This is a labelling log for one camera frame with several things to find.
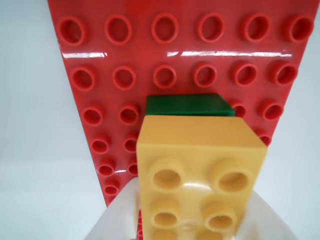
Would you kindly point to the red lego baseplate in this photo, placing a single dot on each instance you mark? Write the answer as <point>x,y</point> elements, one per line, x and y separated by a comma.
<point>100,60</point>

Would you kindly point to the yellow lego brick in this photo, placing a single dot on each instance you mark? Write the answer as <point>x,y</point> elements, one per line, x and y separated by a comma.
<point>200,140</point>

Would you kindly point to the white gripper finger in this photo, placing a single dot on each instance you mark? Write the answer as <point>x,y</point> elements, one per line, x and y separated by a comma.
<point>265,225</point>
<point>117,217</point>

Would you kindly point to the green lego brick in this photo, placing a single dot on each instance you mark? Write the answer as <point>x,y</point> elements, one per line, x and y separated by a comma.
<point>187,105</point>

